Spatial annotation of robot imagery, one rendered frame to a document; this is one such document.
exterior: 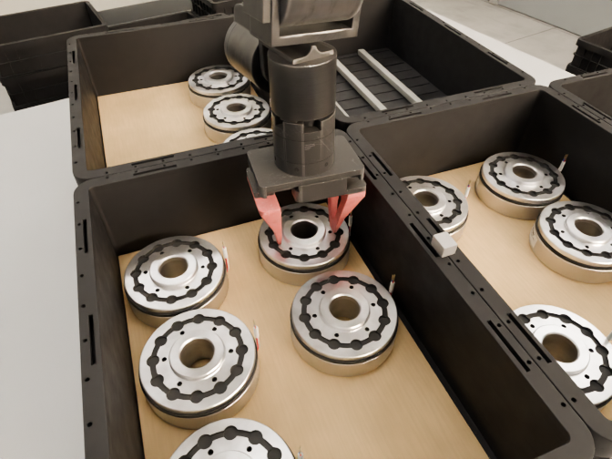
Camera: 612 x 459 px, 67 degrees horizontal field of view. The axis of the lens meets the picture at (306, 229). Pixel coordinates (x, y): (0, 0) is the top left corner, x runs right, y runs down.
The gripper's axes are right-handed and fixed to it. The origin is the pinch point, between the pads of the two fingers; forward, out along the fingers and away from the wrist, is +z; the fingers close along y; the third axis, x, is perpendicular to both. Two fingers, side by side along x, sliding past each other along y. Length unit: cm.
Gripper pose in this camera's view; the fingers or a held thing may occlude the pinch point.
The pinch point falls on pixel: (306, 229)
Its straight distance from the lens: 50.7
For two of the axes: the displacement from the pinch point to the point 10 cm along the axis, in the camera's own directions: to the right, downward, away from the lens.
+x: 2.8, 6.4, -7.2
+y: -9.6, 2.0, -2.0
